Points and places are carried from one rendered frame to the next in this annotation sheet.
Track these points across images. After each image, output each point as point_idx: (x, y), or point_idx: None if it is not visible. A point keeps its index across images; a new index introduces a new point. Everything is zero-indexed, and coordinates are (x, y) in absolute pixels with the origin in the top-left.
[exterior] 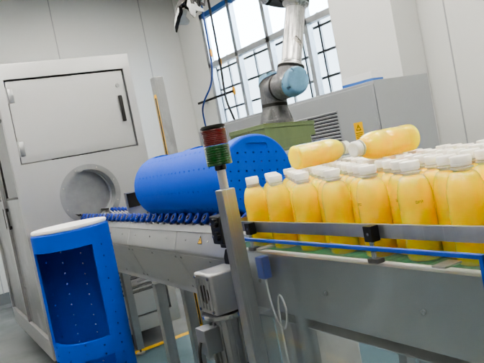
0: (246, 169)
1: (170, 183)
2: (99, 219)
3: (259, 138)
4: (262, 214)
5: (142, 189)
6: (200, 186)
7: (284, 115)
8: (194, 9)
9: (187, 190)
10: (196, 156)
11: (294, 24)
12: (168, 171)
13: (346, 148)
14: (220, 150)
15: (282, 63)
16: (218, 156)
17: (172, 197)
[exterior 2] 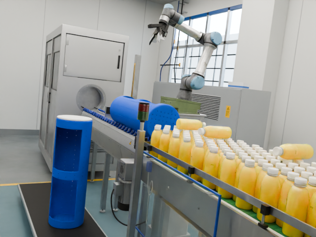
0: (159, 119)
1: (125, 112)
2: (89, 119)
3: (169, 107)
4: (157, 143)
5: (113, 109)
6: (137, 120)
7: (188, 96)
8: (160, 38)
9: (131, 119)
10: None
11: (206, 56)
12: (126, 106)
13: (203, 125)
14: (144, 114)
15: (194, 72)
16: (142, 116)
17: (124, 119)
